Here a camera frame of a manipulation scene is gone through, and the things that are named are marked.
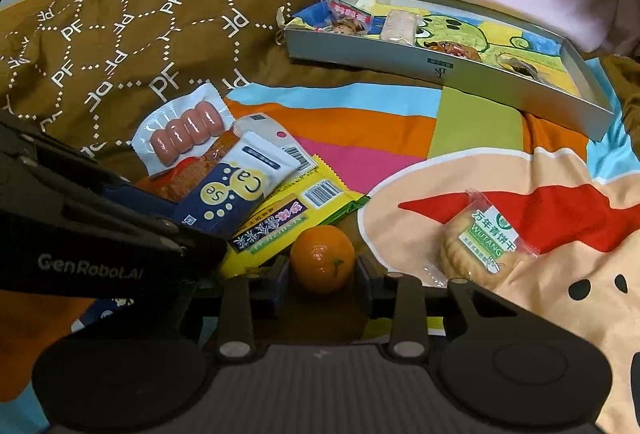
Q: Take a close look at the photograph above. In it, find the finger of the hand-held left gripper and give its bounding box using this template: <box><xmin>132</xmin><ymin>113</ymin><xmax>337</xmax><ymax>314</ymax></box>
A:
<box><xmin>145</xmin><ymin>219</ymin><xmax>228</xmax><ymax>282</ymax></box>
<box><xmin>0</xmin><ymin>110</ymin><xmax>178</xmax><ymax>221</ymax></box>

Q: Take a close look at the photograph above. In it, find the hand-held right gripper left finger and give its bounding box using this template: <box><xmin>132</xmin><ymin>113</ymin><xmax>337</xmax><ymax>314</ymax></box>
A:
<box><xmin>182</xmin><ymin>259</ymin><xmax>291</xmax><ymax>362</ymax></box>

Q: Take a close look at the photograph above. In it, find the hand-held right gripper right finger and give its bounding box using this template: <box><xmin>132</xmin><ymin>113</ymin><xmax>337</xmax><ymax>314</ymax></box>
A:
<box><xmin>356</xmin><ymin>256</ymin><xmax>501</xmax><ymax>362</ymax></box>

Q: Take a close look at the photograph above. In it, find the orange mandarin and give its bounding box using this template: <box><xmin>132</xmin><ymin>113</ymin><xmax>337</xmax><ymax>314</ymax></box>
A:
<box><xmin>290</xmin><ymin>224</ymin><xmax>357</xmax><ymax>295</ymax></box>

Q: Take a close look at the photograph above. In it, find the blue and white packet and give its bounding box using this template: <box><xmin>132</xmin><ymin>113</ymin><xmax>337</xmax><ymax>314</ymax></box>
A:
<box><xmin>172</xmin><ymin>130</ymin><xmax>301</xmax><ymax>239</ymax></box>

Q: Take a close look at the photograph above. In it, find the orange-red snack packet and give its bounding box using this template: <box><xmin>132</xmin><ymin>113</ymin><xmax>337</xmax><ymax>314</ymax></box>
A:
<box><xmin>135</xmin><ymin>134</ymin><xmax>243</xmax><ymax>205</ymax></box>

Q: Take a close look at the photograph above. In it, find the pink sausage packet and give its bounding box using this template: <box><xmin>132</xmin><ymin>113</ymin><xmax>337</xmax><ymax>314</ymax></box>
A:
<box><xmin>131</xmin><ymin>82</ymin><xmax>236</xmax><ymax>178</ymax></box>

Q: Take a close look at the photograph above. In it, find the yellow snack packet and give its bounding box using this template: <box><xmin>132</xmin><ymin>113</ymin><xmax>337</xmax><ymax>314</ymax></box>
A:
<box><xmin>217</xmin><ymin>154</ymin><xmax>372</xmax><ymax>279</ymax></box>

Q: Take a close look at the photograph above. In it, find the green-label round biscuit packet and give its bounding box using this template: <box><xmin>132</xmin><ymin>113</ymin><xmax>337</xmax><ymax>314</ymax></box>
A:
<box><xmin>425</xmin><ymin>188</ymin><xmax>542</xmax><ymax>289</ymax></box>

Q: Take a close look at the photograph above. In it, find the white barcode packet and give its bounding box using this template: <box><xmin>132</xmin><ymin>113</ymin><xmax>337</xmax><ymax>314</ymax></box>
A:
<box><xmin>232</xmin><ymin>114</ymin><xmax>319</xmax><ymax>175</ymax></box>

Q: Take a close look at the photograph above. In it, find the grey cartoon-print box tray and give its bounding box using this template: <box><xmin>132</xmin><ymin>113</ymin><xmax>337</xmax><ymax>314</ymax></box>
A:
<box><xmin>277</xmin><ymin>0</ymin><xmax>615</xmax><ymax>142</ymax></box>

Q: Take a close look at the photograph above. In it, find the beige rice bar packet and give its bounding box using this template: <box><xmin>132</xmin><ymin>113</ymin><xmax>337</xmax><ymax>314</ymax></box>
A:
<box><xmin>379</xmin><ymin>10</ymin><xmax>418</xmax><ymax>45</ymax></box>

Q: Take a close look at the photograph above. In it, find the clear dark snack packet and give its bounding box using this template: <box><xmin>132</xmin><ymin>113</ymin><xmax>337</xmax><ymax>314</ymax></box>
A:
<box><xmin>494</xmin><ymin>54</ymin><xmax>543</xmax><ymax>82</ymax></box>

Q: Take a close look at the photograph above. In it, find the brown patterned blanket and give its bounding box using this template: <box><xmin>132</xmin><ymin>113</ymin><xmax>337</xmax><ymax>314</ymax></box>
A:
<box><xmin>0</xmin><ymin>0</ymin><xmax>346</xmax><ymax>195</ymax></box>

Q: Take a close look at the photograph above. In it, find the colourful cartoon printed blanket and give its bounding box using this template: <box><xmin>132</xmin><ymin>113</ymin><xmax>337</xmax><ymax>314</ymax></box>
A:
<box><xmin>0</xmin><ymin>54</ymin><xmax>640</xmax><ymax>434</ymax></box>

